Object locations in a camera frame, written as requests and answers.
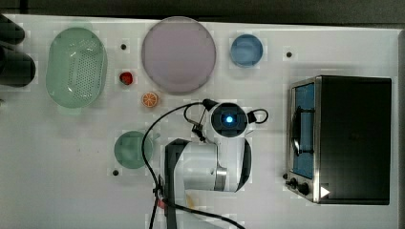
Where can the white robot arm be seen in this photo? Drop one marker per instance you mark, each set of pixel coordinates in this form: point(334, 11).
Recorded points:
point(220, 161)

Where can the grey round plate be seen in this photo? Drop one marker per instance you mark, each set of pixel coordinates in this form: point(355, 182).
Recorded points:
point(178, 54)

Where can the orange slice toy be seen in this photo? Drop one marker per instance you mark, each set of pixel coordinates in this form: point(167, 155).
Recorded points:
point(150, 100)

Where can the blue bowl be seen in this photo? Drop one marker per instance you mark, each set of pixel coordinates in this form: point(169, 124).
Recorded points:
point(246, 50)

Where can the green cup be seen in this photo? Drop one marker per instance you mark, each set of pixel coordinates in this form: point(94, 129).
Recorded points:
point(129, 148)

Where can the red tomato toy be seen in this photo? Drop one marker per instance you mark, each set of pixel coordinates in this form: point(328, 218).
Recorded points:
point(126, 78)

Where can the black toaster oven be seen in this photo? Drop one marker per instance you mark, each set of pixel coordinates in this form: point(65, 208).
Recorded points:
point(340, 139)

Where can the green perforated basket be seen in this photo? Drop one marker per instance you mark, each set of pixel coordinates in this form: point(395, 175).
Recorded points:
point(77, 67)

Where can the black cylinder object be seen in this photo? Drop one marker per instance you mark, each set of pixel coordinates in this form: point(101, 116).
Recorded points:
point(17, 69)

